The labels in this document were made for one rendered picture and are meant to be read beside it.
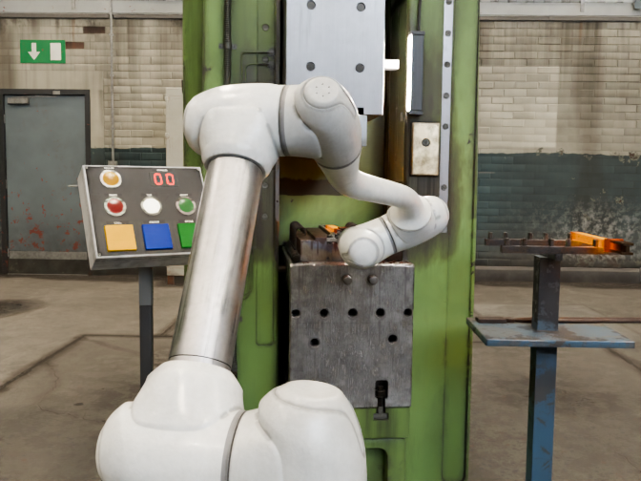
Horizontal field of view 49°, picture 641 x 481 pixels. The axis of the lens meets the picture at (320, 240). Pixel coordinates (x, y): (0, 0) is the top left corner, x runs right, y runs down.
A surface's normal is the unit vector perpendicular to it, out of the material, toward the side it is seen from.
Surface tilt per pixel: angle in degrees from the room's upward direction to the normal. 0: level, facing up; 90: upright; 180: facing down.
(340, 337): 90
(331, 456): 78
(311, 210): 90
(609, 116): 90
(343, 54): 90
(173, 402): 55
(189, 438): 47
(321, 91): 60
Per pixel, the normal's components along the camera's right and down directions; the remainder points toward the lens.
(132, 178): 0.45, -0.43
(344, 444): 0.63, -0.18
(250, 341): 0.10, 0.09
